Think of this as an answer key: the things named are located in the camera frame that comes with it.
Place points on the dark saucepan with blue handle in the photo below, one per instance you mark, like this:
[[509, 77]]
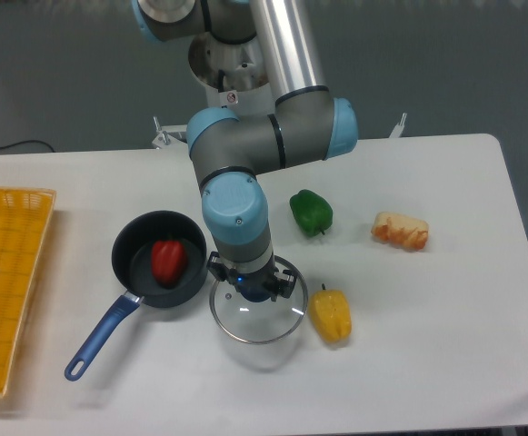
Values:
[[131, 261]]

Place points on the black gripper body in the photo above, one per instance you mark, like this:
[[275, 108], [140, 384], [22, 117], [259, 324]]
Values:
[[254, 277]]

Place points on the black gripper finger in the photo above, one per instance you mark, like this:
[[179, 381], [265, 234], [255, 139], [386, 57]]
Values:
[[283, 284], [216, 267]]

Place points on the red bell pepper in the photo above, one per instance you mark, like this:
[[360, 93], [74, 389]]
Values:
[[169, 261]]

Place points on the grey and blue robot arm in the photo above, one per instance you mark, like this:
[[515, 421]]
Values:
[[234, 206]]

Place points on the yellow woven basket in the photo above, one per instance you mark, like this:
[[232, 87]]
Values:
[[25, 215]]

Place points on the glass pot lid blue knob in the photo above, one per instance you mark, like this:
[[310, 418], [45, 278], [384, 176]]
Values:
[[259, 318]]

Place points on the toy bread loaf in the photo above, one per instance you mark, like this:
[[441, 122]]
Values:
[[401, 230]]

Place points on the yellow bell pepper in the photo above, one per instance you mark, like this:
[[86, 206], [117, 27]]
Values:
[[330, 314]]

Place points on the green bell pepper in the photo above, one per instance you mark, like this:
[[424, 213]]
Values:
[[311, 212]]

